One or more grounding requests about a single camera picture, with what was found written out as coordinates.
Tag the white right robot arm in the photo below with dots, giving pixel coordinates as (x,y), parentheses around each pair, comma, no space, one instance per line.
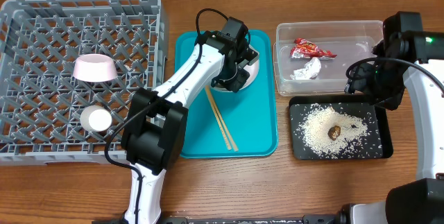
(420,201)

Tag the black plastic tray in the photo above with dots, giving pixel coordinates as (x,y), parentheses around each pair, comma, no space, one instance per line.
(301,147)

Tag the pink white small plate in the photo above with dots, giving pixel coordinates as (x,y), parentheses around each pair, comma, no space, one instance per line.
(94,68)

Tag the red snack wrapper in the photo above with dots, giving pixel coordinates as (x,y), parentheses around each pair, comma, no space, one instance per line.
(306,49)

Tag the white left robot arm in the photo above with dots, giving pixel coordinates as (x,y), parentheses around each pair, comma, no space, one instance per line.
(157,119)

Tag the white tissue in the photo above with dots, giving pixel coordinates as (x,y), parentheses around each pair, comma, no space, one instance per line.
(310,70)

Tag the teal serving tray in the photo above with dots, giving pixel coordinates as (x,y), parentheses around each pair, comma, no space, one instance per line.
(249,114)

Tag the wooden chopstick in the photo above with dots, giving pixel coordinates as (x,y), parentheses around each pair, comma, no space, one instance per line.
(217,116)
(230,138)

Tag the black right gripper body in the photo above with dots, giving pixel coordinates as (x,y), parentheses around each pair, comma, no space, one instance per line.
(383,84)

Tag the clear plastic container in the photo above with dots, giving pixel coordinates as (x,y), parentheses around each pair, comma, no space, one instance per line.
(350,41)

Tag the grey dishwasher rack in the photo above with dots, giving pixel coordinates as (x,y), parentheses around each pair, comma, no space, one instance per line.
(41,101)

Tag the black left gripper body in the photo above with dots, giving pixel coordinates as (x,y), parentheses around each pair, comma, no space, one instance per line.
(232,78)

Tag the brown food scrap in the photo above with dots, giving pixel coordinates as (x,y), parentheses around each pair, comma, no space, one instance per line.
(334,132)

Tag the large white plate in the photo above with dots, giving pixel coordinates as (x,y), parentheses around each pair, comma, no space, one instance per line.
(252,69)

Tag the white rice grains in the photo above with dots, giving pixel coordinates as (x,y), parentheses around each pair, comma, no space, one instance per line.
(319,130)

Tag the white paper cup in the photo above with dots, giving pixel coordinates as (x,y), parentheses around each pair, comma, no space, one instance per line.
(95,118)

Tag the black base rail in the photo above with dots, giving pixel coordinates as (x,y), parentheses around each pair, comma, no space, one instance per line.
(243,220)

